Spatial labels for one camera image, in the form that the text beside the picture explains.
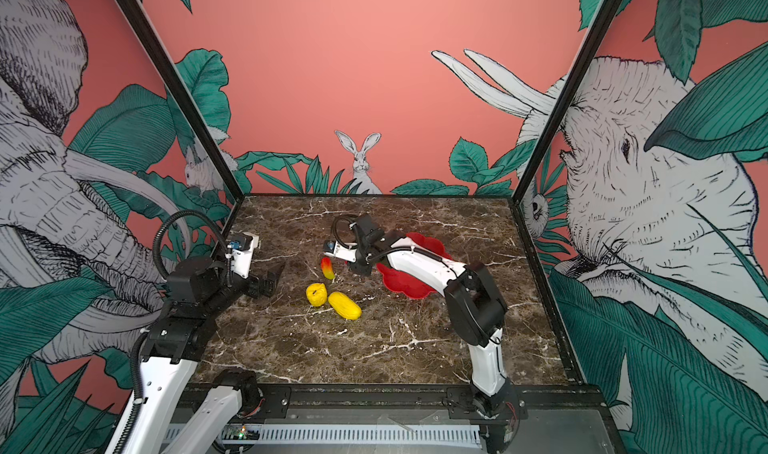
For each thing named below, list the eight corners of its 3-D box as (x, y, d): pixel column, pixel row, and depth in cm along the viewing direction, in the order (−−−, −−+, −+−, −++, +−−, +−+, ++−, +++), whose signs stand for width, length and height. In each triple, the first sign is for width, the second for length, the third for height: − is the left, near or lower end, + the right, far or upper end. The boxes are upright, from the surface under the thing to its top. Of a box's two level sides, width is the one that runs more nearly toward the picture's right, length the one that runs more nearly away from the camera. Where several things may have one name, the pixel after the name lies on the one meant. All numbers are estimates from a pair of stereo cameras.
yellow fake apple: (308, 307, 93) (304, 298, 88) (311, 291, 96) (307, 282, 91) (326, 307, 93) (322, 298, 88) (328, 291, 96) (325, 282, 91)
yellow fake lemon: (326, 305, 93) (324, 299, 90) (336, 293, 96) (334, 288, 92) (354, 325, 89) (353, 320, 86) (364, 313, 92) (363, 308, 88)
